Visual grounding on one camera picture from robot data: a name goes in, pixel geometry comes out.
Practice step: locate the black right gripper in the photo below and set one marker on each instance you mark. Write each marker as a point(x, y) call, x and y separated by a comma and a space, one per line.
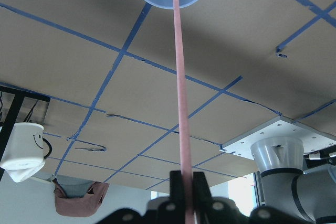
point(216, 210)

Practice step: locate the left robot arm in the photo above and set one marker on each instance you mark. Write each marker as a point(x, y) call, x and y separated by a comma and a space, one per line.
point(286, 187)

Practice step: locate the white mug near end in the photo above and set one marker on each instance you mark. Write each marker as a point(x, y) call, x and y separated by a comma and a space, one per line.
point(23, 155)

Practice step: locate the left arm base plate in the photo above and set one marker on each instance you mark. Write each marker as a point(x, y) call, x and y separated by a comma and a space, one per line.
point(280, 126)

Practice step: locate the black wire mug rack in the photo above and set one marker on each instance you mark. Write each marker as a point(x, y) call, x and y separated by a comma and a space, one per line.
point(21, 109)

